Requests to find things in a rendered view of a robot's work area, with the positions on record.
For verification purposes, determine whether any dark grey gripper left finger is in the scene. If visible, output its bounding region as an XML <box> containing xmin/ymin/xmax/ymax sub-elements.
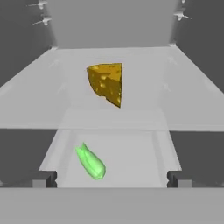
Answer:
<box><xmin>0</xmin><ymin>170</ymin><xmax>59</xmax><ymax>188</ymax></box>

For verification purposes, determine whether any white fridge shelf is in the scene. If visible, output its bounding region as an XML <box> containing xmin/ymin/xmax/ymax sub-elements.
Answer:
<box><xmin>38</xmin><ymin>129</ymin><xmax>183</xmax><ymax>188</ymax></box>

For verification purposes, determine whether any green husked corn cob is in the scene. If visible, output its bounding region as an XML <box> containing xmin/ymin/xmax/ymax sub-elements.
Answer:
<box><xmin>74</xmin><ymin>142</ymin><xmax>107</xmax><ymax>181</ymax></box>

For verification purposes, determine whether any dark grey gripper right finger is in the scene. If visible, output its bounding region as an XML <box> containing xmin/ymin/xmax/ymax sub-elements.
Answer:
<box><xmin>166</xmin><ymin>170</ymin><xmax>224</xmax><ymax>188</ymax></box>

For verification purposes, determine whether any yellow cheese wedge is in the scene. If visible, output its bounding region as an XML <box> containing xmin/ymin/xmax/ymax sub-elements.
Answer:
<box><xmin>86</xmin><ymin>62</ymin><xmax>123</xmax><ymax>109</ymax></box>

